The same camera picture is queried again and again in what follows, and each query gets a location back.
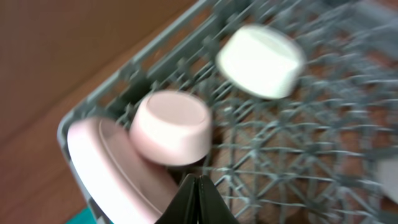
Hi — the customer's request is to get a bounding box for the white cup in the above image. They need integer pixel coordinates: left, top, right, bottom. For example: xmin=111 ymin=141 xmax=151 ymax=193
xmin=377 ymin=157 xmax=398 ymax=203

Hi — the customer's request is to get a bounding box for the grey dishwasher rack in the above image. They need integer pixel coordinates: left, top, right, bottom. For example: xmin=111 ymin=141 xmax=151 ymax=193
xmin=57 ymin=1 xmax=397 ymax=223

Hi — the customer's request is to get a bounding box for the teal tray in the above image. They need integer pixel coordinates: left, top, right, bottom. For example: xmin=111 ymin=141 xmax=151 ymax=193
xmin=65 ymin=207 xmax=113 ymax=224

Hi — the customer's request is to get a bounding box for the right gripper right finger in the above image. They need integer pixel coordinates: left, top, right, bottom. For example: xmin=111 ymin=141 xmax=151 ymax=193
xmin=198 ymin=175 xmax=239 ymax=224

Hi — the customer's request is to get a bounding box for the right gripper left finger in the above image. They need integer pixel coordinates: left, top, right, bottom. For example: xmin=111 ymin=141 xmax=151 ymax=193
xmin=155 ymin=174 xmax=198 ymax=224

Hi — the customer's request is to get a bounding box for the small pink bowl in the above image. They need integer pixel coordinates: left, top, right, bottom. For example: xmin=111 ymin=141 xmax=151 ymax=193
xmin=129 ymin=90 xmax=212 ymax=166

